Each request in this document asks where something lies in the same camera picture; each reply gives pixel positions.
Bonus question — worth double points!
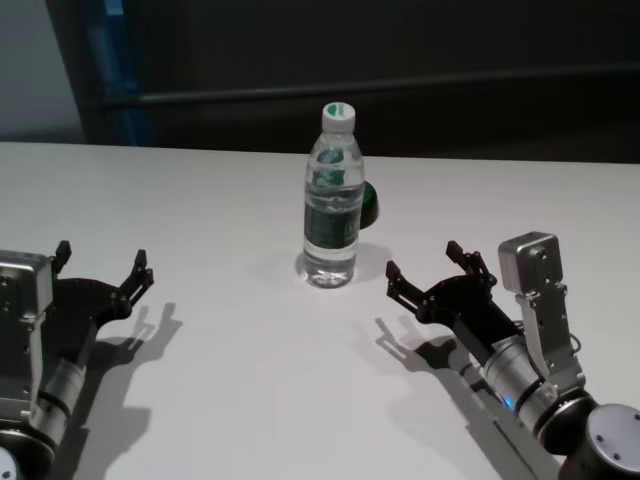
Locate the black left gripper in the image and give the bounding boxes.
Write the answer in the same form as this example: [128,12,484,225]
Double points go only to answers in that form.
[49,240,155,364]

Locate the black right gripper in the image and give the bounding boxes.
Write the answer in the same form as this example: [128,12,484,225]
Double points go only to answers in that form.
[385,240,527,367]

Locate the clear plastic water bottle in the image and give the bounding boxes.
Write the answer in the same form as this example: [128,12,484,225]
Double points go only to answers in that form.
[301,100,364,289]

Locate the green YES push button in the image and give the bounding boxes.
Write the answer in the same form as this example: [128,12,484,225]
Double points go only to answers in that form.
[359,180,382,231]

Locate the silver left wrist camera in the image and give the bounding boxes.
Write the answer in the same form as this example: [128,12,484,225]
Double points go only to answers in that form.
[0,248,56,422]

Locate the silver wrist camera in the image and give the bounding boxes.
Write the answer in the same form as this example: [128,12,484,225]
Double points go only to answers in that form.
[496,230,587,397]
[0,248,56,422]

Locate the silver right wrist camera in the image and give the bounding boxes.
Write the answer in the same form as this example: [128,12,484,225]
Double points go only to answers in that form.
[496,230,587,397]

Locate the blue vertical post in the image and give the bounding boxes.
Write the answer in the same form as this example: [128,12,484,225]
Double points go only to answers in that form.
[92,0,147,147]

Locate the grey horizontal rail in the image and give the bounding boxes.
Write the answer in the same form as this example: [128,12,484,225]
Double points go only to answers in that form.
[98,71,640,110]

